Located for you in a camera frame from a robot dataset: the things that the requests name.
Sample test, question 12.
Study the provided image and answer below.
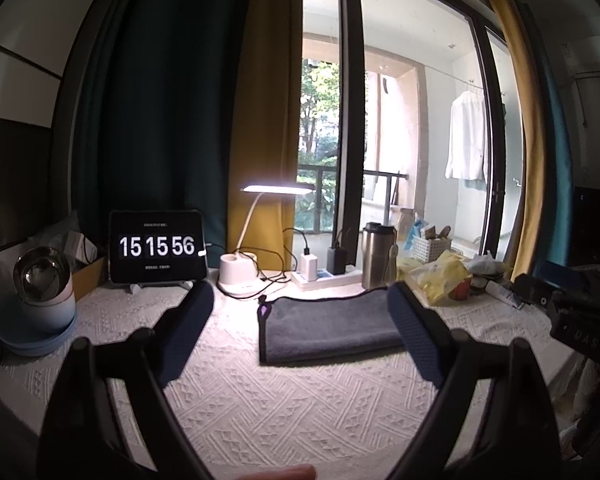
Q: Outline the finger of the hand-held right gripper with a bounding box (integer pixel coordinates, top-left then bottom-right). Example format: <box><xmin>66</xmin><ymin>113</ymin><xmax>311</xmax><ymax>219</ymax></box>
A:
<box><xmin>532</xmin><ymin>259</ymin><xmax>588</xmax><ymax>291</ymax></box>
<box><xmin>510</xmin><ymin>272</ymin><xmax>556</xmax><ymax>315</ymax></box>

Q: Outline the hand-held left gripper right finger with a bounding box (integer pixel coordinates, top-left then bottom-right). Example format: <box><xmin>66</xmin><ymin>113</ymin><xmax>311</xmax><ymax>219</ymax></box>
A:
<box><xmin>384</xmin><ymin>281</ymin><xmax>564</xmax><ymax>480</ymax></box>

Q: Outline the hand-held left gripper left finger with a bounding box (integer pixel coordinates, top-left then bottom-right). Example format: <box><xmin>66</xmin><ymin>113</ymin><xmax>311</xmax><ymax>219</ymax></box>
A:
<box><xmin>39</xmin><ymin>282</ymin><xmax>216</xmax><ymax>480</ymax></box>

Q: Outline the grey towel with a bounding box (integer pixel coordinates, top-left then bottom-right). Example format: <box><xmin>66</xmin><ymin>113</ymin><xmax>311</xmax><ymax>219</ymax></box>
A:
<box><xmin>257</xmin><ymin>287</ymin><xmax>408</xmax><ymax>365</ymax></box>

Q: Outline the person's left hand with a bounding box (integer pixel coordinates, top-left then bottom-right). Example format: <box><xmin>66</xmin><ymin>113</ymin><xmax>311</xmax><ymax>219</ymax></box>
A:
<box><xmin>257</xmin><ymin>464</ymin><xmax>317</xmax><ymax>480</ymax></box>

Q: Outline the white tube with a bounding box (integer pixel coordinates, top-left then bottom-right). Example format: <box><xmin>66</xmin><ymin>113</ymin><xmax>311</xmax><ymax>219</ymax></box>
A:
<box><xmin>484</xmin><ymin>280</ymin><xmax>527</xmax><ymax>310</ymax></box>

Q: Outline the white plastic bag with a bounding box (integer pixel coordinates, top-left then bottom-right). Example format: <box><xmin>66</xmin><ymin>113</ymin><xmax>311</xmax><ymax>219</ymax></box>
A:
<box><xmin>464</xmin><ymin>252</ymin><xmax>512</xmax><ymax>277</ymax></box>

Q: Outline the yellow plastic bag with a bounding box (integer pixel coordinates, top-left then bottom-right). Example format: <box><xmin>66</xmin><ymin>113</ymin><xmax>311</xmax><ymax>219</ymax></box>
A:
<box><xmin>409</xmin><ymin>251</ymin><xmax>474</xmax><ymax>307</ymax></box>

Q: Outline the white tablet stand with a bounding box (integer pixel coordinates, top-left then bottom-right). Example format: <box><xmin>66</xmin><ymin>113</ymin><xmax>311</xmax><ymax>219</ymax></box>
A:
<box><xmin>126</xmin><ymin>280</ymin><xmax>194</xmax><ymax>294</ymax></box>

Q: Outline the white desk lamp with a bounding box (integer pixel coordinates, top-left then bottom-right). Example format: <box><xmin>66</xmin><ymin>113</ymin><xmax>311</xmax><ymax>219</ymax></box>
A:
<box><xmin>216</xmin><ymin>183</ymin><xmax>317</xmax><ymax>299</ymax></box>

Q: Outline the stainless steel tumbler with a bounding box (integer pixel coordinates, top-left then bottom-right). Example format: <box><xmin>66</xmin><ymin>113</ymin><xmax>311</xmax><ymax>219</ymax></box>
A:
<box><xmin>361</xmin><ymin>222</ymin><xmax>399</xmax><ymax>290</ymax></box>

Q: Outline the black tablet clock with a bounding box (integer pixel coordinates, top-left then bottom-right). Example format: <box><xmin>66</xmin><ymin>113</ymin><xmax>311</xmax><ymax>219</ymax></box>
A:
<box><xmin>108</xmin><ymin>208</ymin><xmax>210</xmax><ymax>284</ymax></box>

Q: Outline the white plastic basket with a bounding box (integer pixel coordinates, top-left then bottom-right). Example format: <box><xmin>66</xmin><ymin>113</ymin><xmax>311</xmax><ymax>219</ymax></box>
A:
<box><xmin>411</xmin><ymin>233</ymin><xmax>454</xmax><ymax>264</ymax></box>

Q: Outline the white power strip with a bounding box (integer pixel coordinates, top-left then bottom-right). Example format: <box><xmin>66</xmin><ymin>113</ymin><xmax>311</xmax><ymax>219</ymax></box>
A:
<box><xmin>292</xmin><ymin>266</ymin><xmax>366</xmax><ymax>292</ymax></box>

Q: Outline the black charger plug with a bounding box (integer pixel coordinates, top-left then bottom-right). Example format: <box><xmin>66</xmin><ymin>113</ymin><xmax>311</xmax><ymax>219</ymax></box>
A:
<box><xmin>326</xmin><ymin>245</ymin><xmax>348</xmax><ymax>275</ymax></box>

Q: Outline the teal curtain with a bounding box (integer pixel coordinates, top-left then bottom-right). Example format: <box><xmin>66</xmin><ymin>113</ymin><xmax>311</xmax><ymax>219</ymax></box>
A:
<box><xmin>509</xmin><ymin>0</ymin><xmax>577</xmax><ymax>267</ymax></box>

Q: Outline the cardboard box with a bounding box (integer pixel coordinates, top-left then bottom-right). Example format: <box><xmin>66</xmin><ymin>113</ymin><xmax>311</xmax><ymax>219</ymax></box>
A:
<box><xmin>71</xmin><ymin>255</ymin><xmax>106</xmax><ymax>302</ymax></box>

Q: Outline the white textured tablecloth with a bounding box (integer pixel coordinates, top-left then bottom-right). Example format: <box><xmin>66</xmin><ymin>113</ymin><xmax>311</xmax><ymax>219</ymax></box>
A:
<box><xmin>0</xmin><ymin>262</ymin><xmax>583</xmax><ymax>480</ymax></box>

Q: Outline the yellow curtain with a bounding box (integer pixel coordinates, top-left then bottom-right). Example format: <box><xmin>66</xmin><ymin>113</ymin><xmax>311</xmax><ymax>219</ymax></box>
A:
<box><xmin>226</xmin><ymin>0</ymin><xmax>304</xmax><ymax>275</ymax></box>
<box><xmin>471</xmin><ymin>0</ymin><xmax>549</xmax><ymax>282</ymax></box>

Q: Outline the white blue humidifier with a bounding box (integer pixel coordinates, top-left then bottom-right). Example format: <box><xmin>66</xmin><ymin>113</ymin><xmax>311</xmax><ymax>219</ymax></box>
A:
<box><xmin>0</xmin><ymin>245</ymin><xmax>79</xmax><ymax>358</ymax></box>

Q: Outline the white hanging shirt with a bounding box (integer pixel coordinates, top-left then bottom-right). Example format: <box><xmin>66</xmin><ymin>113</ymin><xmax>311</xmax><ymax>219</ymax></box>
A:
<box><xmin>444</xmin><ymin>86</ymin><xmax>491</xmax><ymax>182</ymax></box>

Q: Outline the black balcony railing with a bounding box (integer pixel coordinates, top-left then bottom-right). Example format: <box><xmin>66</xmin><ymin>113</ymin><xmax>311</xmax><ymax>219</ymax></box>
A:
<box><xmin>295</xmin><ymin>163</ymin><xmax>409</xmax><ymax>234</ymax></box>

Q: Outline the dark green curtain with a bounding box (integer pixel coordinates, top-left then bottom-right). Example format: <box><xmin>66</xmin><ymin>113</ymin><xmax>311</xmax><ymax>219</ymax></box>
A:
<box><xmin>71</xmin><ymin>0</ymin><xmax>262</xmax><ymax>257</ymax></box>

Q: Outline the black monitor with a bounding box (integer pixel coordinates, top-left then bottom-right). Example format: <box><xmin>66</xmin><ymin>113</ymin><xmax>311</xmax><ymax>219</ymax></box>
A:
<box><xmin>0</xmin><ymin>115</ymin><xmax>57</xmax><ymax>262</ymax></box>

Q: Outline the black cable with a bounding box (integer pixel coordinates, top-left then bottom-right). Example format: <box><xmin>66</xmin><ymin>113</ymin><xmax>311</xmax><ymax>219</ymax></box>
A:
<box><xmin>257</xmin><ymin>230</ymin><xmax>312</xmax><ymax>285</ymax></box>

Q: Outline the black door frame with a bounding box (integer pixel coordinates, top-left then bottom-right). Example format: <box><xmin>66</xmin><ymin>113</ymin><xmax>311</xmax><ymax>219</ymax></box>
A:
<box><xmin>331</xmin><ymin>0</ymin><xmax>367</xmax><ymax>262</ymax></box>

